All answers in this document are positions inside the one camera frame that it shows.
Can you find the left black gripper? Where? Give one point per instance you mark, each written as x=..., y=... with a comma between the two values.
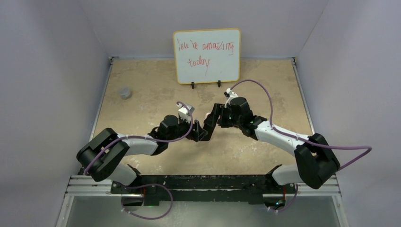
x=198, y=132

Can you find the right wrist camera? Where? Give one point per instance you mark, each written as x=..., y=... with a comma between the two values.
x=230, y=95

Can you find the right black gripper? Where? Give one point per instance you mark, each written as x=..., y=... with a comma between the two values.
x=218, y=109

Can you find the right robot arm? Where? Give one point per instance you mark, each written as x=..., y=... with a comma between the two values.
x=315, y=162

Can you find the white board with yellow frame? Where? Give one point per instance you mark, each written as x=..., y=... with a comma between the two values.
x=207, y=55

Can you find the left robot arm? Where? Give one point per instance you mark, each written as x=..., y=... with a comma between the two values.
x=102, y=156

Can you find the black whiteboard stand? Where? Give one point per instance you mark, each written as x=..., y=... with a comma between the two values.
x=193, y=84

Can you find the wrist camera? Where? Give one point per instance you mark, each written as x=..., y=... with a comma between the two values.
x=185, y=111
x=230, y=95

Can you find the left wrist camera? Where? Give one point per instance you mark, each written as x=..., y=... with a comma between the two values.
x=185, y=111

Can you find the aluminium frame rail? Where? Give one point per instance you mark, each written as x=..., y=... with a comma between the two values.
x=80, y=185

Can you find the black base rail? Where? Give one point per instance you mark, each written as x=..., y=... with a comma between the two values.
x=253, y=189

